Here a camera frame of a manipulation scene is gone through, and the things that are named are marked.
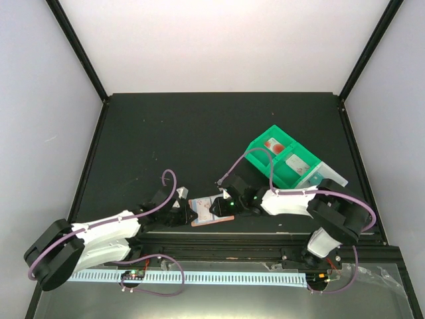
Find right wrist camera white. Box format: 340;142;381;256
216;179;230;199

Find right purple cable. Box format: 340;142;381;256
215;148;378;295

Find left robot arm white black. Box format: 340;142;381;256
24;187;198;291

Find white VIP card in bin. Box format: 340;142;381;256
285;154;310;176

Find white slotted cable duct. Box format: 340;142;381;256
68;269;307;288

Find pink leather card holder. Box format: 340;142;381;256
187;195;235;227

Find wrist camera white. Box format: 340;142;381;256
173;187;189;208
216;179;230;199

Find black aluminium rail front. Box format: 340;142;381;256
49;231;402;263

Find left controller board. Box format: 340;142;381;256
120;270;145;281

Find left black frame post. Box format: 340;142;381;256
46;0;109;102

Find teal cards in clear bin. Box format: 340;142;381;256
307;171;324;186

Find green bin far compartment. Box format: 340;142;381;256
246;124;296;174

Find right controller board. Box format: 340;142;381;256
305;272;333;283

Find black frame post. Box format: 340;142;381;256
46;0;109;102
337;0;404;100

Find red circle card in bin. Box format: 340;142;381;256
264;138;286;156

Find right black frame post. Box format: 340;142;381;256
337;0;404;100

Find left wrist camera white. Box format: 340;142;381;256
173;187;189;208

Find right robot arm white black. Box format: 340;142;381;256
209;175;377;269

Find controller board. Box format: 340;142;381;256
305;272;333;283
120;270;145;281

